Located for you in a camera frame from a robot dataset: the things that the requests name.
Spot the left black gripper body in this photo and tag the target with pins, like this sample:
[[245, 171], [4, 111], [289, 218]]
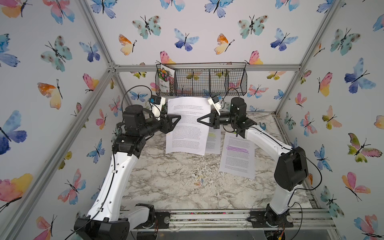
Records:
[[162, 128]]

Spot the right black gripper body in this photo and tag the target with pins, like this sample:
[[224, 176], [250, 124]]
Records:
[[217, 120]]

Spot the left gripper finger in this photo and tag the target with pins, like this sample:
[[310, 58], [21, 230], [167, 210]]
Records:
[[172, 124], [173, 117]]

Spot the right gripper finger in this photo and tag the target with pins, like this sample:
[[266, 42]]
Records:
[[209, 124], [207, 118]]

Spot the plain text document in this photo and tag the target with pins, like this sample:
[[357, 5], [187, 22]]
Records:
[[188, 136]]

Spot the document with green highlight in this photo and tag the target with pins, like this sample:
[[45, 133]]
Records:
[[213, 145]]

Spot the document with purple highlight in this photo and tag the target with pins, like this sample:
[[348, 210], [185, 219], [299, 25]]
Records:
[[238, 157]]

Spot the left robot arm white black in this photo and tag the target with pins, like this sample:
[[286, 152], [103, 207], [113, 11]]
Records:
[[103, 221]]

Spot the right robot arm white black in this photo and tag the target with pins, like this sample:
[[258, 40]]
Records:
[[291, 169]]

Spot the colourful seed packet booklet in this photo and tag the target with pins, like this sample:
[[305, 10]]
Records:
[[166, 77]]

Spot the blue toy rake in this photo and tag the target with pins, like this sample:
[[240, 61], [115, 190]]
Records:
[[263, 126]]

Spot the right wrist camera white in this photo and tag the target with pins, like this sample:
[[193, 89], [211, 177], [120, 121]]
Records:
[[215, 101]]

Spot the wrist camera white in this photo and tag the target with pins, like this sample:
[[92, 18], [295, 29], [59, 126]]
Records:
[[215, 101], [156, 103]]

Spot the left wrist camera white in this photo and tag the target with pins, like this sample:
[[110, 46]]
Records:
[[156, 103]]

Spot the black wire basket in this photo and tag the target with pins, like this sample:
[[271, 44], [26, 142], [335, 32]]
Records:
[[207, 79]]

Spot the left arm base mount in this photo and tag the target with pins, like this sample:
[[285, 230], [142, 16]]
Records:
[[160, 220]]

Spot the aluminium front rail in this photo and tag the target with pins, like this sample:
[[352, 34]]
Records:
[[231, 220]]

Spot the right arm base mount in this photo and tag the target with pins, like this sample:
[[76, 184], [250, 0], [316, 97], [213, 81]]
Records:
[[269, 219]]

